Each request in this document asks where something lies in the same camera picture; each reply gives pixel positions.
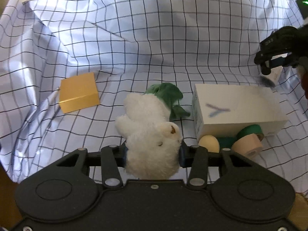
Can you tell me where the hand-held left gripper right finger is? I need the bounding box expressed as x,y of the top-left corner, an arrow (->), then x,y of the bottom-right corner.
178,141 -> 254,186

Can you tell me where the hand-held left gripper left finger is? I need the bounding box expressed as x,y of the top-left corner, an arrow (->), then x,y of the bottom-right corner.
56,145 -> 128,188

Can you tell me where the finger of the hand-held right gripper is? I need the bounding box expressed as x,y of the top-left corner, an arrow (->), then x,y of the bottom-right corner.
261,54 -> 299,76

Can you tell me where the black knit cloth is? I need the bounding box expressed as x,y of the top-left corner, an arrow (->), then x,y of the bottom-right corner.
254,26 -> 308,64

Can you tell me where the white plush radish toy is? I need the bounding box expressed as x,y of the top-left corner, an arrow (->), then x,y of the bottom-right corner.
115,83 -> 191,181

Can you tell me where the cream egg-shaped object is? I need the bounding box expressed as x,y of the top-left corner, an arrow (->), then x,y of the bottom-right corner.
198,135 -> 220,153

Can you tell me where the dark green tape roll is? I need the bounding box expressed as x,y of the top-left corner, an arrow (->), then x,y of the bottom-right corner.
217,137 -> 238,150

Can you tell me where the long white box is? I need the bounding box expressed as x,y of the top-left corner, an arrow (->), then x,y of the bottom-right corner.
192,83 -> 289,143

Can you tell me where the beige tape roll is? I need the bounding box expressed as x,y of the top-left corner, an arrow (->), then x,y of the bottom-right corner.
232,132 -> 264,160

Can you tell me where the yellow box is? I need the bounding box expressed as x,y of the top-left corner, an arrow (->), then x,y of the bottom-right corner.
59,72 -> 100,114

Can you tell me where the blue checked white cloth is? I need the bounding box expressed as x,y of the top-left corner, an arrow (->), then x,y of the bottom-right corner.
0,0 -> 308,184

